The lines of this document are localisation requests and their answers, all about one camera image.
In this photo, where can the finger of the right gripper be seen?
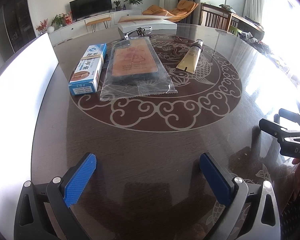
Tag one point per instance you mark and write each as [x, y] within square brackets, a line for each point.
[291, 116]
[273, 129]

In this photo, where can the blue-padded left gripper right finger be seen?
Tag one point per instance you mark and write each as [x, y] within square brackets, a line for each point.
[262, 220]

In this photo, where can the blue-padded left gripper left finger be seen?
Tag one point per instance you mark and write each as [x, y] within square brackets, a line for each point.
[31, 218]

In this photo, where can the gold cream tube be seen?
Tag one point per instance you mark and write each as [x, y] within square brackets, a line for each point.
[190, 60]

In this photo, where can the blue white ointment box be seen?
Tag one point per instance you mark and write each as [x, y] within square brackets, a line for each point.
[87, 74]

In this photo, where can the wooden phone case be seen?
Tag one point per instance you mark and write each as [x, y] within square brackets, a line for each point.
[134, 70]

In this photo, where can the black frame eyeglasses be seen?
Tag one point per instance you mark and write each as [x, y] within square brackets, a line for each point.
[138, 32]

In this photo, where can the wooden slatted chair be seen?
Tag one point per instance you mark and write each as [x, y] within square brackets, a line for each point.
[215, 17]

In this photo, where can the white storage box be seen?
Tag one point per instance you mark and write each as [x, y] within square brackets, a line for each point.
[24, 79]

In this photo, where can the orange lounge chair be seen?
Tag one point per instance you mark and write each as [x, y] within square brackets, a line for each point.
[183, 10]

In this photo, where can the white flat box on table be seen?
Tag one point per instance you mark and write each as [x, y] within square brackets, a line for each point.
[148, 22]

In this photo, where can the red flower vase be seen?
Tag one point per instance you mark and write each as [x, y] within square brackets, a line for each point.
[41, 28]

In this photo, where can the dark glass display cabinet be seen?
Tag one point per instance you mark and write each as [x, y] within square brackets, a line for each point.
[18, 23]

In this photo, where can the white TV cabinet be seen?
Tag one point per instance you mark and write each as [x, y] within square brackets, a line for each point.
[78, 28]

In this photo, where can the wooden bench stool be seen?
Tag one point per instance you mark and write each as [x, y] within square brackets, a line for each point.
[93, 24]

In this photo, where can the black flat television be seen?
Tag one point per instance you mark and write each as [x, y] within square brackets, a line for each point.
[83, 8]

